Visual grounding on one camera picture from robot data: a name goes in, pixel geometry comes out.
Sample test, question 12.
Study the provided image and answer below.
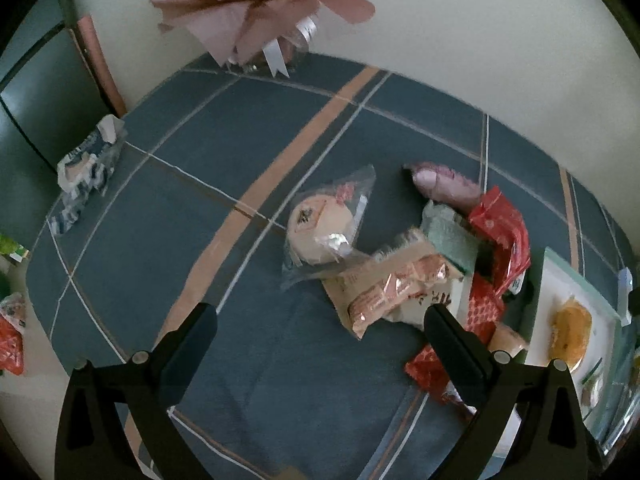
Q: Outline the white jelly cup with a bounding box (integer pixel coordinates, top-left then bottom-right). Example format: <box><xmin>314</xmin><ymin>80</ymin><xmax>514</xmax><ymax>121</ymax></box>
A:
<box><xmin>487</xmin><ymin>322</ymin><xmax>528</xmax><ymax>356</ymax></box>

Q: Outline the round pastry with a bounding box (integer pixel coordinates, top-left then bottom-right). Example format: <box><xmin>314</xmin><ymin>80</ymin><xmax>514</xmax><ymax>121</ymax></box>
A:
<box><xmin>280</xmin><ymin>164</ymin><xmax>377</xmax><ymax>291</ymax></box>

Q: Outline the red snack bag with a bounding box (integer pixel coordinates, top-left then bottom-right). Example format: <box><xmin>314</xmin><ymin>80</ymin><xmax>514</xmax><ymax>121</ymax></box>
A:
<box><xmin>0</xmin><ymin>292</ymin><xmax>27</xmax><ymax>376</ymax></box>

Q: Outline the small green packet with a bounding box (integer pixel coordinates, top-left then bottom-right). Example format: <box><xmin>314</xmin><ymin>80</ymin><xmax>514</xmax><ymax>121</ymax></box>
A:
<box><xmin>0</xmin><ymin>232</ymin><xmax>31</xmax><ymax>263</ymax></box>

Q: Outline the pink foil snack packet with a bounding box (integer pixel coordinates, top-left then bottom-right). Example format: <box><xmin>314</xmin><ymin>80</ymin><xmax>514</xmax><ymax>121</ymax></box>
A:
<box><xmin>347</xmin><ymin>255</ymin><xmax>466</xmax><ymax>341</ymax></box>

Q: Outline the mint green snack packet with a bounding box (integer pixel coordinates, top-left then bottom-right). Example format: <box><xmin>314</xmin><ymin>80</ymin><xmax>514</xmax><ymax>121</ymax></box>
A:
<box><xmin>420</xmin><ymin>200</ymin><xmax>481</xmax><ymax>276</ymax></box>

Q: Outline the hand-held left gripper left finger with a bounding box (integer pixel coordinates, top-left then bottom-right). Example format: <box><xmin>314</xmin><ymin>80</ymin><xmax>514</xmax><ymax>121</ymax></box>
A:
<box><xmin>54</xmin><ymin>302</ymin><xmax>218</xmax><ymax>480</ymax></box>

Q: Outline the white power strip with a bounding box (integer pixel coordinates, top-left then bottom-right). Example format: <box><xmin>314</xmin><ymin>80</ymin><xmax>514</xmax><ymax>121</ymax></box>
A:
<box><xmin>617</xmin><ymin>267</ymin><xmax>637</xmax><ymax>326</ymax></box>

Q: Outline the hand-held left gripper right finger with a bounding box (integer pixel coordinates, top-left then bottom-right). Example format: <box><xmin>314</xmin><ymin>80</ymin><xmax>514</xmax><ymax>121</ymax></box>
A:
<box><xmin>422</xmin><ymin>302</ymin><xmax>606</xmax><ymax>480</ymax></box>

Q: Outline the white tray with green rim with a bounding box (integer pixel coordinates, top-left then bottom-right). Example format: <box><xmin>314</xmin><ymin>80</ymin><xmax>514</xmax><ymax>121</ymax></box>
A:
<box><xmin>520</xmin><ymin>246</ymin><xmax>640</xmax><ymax>456</ymax></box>

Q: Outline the pink paper flower bouquet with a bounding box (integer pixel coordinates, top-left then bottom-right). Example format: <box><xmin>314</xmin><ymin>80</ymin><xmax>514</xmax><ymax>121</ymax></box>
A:
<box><xmin>150</xmin><ymin>0</ymin><xmax>376</xmax><ymax>78</ymax></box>

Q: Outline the beige snack packet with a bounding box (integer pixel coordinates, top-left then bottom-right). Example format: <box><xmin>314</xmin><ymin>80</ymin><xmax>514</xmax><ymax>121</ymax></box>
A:
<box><xmin>320</xmin><ymin>227</ymin><xmax>473</xmax><ymax>333</ymax></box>

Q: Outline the red translucent snack packet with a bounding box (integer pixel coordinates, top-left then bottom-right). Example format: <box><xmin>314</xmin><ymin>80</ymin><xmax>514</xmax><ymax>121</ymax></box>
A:
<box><xmin>467</xmin><ymin>185</ymin><xmax>531</xmax><ymax>293</ymax></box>
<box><xmin>405</xmin><ymin>345</ymin><xmax>481</xmax><ymax>411</ymax></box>

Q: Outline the blue white crumpled packet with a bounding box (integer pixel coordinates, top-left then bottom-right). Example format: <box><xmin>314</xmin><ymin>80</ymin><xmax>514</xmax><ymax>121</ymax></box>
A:
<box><xmin>47</xmin><ymin>115</ymin><xmax>128</xmax><ymax>236</ymax></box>

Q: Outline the brown red cartoon packet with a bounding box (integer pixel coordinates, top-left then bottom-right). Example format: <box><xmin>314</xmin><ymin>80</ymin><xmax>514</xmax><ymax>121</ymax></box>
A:
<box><xmin>467</xmin><ymin>280</ymin><xmax>506</xmax><ymax>341</ymax></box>

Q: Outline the green edged cracker packet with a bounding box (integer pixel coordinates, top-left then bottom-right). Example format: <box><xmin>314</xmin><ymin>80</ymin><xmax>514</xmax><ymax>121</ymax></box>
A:
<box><xmin>580</xmin><ymin>360</ymin><xmax>608</xmax><ymax>408</ymax></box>

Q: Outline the orange snack packet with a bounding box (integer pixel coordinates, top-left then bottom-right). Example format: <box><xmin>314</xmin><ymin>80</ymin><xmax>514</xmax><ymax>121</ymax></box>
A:
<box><xmin>547</xmin><ymin>297</ymin><xmax>593</xmax><ymax>373</ymax></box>

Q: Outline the dark green cabinet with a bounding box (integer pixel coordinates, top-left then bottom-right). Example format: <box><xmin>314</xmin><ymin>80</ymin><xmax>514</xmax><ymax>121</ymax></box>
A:
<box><xmin>0</xmin><ymin>0</ymin><xmax>126</xmax><ymax>281</ymax></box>

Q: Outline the blue plaid tablecloth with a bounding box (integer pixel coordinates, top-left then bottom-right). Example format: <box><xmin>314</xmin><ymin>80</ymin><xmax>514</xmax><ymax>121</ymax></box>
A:
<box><xmin>30</xmin><ymin>52</ymin><xmax>631</xmax><ymax>480</ymax></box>

